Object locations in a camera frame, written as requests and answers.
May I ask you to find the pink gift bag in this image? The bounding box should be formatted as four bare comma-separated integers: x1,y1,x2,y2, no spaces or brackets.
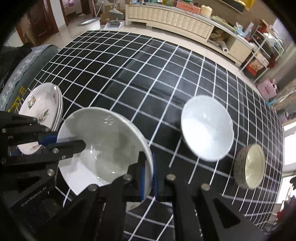
256,79,278,101

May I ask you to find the white plastic bucket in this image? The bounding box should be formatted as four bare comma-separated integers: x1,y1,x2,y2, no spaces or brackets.
77,17,101,31

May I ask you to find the white paper roll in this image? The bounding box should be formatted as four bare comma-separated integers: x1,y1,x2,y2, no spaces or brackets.
219,41,229,53

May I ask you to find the white bowl red emblem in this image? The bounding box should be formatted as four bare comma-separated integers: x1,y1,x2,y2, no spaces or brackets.
181,95,234,162

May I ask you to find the cream tv cabinet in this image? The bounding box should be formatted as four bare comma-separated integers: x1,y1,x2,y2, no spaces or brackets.
125,3,253,66

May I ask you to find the white metal shelf rack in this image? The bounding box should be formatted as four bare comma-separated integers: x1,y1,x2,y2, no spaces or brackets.
241,20,284,82

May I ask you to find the floral patterned cream bowl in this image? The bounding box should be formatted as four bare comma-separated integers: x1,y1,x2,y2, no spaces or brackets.
233,144,265,190

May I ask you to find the grey sofa with lace cover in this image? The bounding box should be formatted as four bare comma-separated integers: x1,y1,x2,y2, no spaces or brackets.
1,44,59,113

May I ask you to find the teddy bear print plate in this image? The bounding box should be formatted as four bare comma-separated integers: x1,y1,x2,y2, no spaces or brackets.
17,82,64,156

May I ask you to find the brown wooden door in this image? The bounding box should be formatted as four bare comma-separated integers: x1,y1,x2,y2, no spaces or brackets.
16,0,59,46

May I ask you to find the pink storage box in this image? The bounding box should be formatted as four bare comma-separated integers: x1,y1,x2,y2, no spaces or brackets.
176,1,201,14

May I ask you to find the black white grid tablecloth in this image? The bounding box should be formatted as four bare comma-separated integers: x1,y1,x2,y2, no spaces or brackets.
20,31,283,229

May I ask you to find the large white bowl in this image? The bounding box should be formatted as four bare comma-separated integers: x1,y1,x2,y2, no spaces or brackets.
57,107,154,197

